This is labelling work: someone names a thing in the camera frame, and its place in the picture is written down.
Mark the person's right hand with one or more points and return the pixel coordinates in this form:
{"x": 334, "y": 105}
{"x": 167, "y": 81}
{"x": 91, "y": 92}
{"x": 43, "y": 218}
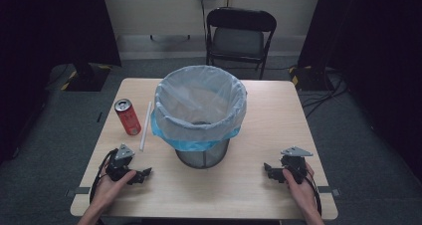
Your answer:
{"x": 300, "y": 195}

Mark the person's left hand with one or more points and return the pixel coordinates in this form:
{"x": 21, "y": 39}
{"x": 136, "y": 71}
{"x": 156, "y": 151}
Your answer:
{"x": 107, "y": 188}

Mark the black stand base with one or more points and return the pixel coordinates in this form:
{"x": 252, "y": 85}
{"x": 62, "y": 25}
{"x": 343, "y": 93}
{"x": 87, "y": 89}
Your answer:
{"x": 87, "y": 77}
{"x": 308, "y": 79}

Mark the metal mesh trash bin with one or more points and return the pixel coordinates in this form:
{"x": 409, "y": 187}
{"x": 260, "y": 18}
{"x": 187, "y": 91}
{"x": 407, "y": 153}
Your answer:
{"x": 202, "y": 157}

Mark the black folding chair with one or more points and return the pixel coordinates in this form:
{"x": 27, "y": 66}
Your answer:
{"x": 239, "y": 39}

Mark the translucent blue trash bag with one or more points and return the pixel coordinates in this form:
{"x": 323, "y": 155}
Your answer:
{"x": 199, "y": 99}

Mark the red drink can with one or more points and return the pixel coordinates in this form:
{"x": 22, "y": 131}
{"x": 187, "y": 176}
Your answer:
{"x": 128, "y": 118}

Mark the grey tape strip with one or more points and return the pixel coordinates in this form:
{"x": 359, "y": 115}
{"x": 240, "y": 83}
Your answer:
{"x": 78, "y": 191}
{"x": 330, "y": 191}

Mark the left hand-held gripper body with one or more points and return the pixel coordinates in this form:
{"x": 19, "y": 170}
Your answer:
{"x": 123, "y": 152}

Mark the black curtain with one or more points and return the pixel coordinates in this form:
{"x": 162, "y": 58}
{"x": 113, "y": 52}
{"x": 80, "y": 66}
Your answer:
{"x": 375, "y": 52}
{"x": 40, "y": 36}

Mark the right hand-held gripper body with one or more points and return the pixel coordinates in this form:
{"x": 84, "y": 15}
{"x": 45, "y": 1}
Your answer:
{"x": 294, "y": 162}

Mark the white straw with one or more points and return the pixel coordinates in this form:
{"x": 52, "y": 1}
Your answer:
{"x": 145, "y": 127}

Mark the small black floor item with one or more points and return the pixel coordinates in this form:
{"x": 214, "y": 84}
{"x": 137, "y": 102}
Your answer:
{"x": 99, "y": 117}

